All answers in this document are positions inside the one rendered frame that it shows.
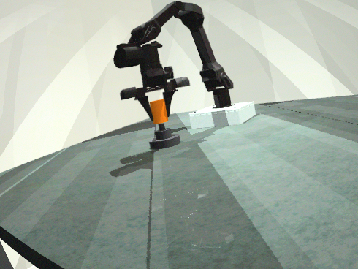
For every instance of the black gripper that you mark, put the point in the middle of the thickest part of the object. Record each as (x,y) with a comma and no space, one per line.
(169,90)

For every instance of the orange knob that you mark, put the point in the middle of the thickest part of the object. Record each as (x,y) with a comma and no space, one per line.
(159,111)

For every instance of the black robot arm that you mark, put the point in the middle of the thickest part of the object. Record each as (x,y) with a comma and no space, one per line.
(132,54)

